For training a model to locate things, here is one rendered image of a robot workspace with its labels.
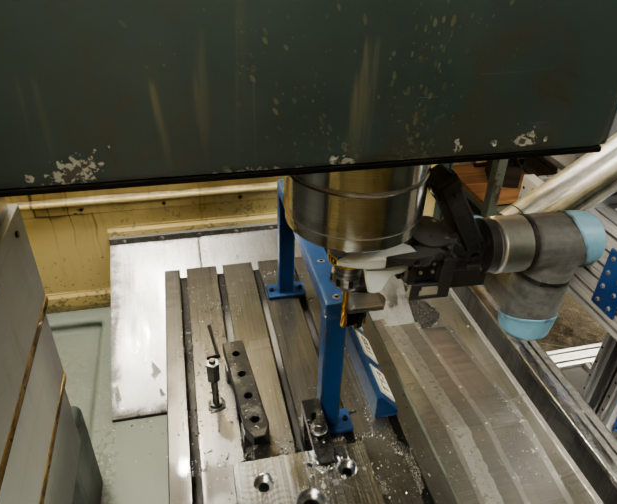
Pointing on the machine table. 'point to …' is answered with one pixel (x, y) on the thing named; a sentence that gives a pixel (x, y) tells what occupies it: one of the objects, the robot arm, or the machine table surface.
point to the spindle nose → (357, 207)
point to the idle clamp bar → (238, 366)
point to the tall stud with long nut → (214, 382)
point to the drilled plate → (369, 491)
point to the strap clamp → (323, 452)
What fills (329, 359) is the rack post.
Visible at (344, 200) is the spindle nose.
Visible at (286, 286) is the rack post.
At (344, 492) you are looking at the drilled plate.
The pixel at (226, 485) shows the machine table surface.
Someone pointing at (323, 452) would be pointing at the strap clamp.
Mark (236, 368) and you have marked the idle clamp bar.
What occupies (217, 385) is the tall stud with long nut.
